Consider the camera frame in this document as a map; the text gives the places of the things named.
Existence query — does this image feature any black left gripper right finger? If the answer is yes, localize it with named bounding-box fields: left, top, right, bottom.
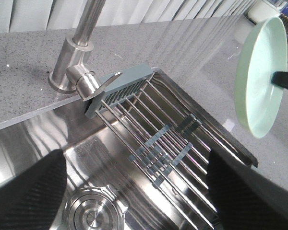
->
left=207, top=150, right=288, bottom=230

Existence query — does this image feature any grey sink drying rack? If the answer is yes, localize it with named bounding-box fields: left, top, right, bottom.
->
left=87, top=65, right=219, bottom=230

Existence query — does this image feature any white pleated curtain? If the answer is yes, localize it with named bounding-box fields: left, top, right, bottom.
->
left=0, top=0, right=255, bottom=34

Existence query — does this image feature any round steel sink drain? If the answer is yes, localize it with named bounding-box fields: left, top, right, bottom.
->
left=63, top=184, right=129, bottom=230

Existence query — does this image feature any stainless steel kitchen faucet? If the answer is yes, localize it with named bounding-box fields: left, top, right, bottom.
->
left=48, top=0, right=122, bottom=101

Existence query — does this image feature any stainless steel sink basin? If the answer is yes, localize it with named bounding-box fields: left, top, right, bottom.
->
left=0, top=68, right=258, bottom=230

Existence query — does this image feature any green potted plant white pot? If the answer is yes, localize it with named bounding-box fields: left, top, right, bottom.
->
left=247, top=0, right=287, bottom=24

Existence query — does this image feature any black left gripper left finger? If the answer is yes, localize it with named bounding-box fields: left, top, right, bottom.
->
left=0, top=149, right=67, bottom=230

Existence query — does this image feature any light green round plate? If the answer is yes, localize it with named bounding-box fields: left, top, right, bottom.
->
left=234, top=17, right=288, bottom=138

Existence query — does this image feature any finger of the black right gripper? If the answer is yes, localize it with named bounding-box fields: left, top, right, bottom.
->
left=271, top=71, right=288, bottom=90

